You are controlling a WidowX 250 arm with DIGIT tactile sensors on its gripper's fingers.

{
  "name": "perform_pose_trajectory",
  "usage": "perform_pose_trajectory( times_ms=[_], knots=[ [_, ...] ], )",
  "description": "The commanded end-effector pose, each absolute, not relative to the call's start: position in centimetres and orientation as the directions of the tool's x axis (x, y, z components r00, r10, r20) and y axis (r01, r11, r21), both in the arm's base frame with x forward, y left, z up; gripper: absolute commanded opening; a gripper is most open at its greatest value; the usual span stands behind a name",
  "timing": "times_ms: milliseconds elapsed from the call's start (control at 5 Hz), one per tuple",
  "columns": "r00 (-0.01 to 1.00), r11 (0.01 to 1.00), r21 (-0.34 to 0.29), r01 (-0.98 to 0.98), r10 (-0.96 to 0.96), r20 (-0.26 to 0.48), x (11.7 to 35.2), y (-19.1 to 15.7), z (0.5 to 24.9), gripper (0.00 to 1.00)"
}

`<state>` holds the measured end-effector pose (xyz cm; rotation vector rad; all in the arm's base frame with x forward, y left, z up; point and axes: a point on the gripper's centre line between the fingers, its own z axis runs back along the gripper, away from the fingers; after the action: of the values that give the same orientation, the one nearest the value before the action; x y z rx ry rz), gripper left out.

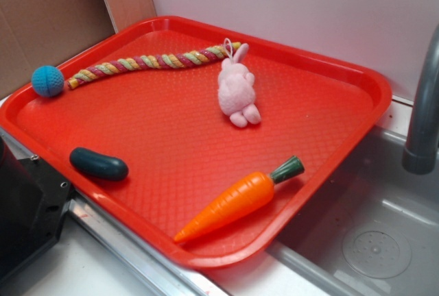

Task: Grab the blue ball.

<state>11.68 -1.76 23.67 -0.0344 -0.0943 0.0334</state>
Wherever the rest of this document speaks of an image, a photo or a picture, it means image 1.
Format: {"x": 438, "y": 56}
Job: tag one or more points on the blue textured ball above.
{"x": 47, "y": 81}

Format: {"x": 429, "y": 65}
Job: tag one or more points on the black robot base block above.
{"x": 34, "y": 200}

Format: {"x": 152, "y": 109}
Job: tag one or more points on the red plastic tray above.
{"x": 181, "y": 151}

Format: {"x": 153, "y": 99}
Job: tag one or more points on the pink plush bunny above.
{"x": 236, "y": 94}

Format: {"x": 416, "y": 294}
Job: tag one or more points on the orange toy carrot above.
{"x": 239, "y": 200}

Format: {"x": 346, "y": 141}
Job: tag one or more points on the dark green toy cucumber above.
{"x": 98, "y": 165}

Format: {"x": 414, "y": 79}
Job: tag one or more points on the grey sink basin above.
{"x": 370, "y": 229}

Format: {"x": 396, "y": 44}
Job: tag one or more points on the grey faucet spout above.
{"x": 420, "y": 150}

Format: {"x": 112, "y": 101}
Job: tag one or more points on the brown cardboard panel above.
{"x": 39, "y": 32}

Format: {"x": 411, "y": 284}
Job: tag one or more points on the multicolour twisted rope toy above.
{"x": 171, "y": 61}

